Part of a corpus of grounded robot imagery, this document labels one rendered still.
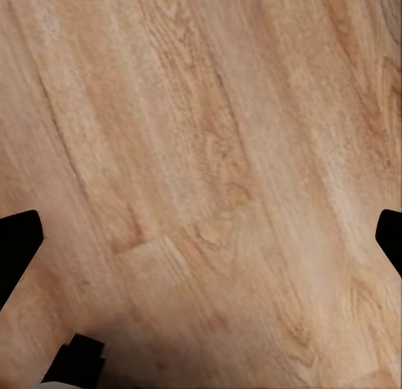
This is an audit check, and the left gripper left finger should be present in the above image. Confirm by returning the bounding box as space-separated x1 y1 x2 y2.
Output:
0 210 44 310

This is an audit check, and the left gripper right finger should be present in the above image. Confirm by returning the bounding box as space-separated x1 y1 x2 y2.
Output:
375 210 402 277

